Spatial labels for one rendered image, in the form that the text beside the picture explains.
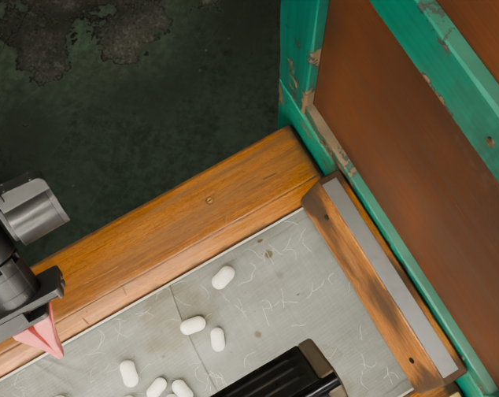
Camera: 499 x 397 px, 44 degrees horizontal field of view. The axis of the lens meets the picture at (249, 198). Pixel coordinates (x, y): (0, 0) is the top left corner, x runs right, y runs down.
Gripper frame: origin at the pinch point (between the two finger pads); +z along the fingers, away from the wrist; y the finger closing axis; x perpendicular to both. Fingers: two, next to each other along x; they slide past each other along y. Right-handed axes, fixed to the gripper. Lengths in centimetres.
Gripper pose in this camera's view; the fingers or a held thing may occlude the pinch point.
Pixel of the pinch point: (58, 350)
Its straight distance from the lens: 83.9
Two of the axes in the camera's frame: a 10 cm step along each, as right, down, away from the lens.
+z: 3.8, 8.1, 4.4
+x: -3.0, -3.4, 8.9
